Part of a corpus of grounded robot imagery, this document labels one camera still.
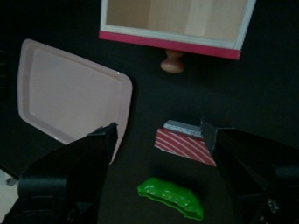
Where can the red white striped toy block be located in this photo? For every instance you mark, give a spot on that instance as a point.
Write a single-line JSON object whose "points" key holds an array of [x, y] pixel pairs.
{"points": [[180, 145]]}

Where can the green toy pea pod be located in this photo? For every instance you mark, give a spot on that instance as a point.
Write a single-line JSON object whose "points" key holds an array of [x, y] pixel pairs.
{"points": [[171, 197]]}

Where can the wooden drawer with pink front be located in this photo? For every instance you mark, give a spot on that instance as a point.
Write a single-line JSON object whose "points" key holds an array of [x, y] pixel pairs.
{"points": [[176, 24]]}

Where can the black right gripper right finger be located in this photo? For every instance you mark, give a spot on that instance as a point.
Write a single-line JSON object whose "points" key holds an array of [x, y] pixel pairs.
{"points": [[252, 169]]}

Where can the pink plastic tray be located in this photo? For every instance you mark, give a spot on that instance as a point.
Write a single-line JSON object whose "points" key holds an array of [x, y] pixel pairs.
{"points": [[72, 93]]}

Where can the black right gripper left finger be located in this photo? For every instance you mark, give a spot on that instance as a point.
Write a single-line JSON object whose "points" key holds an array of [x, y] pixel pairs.
{"points": [[73, 169]]}

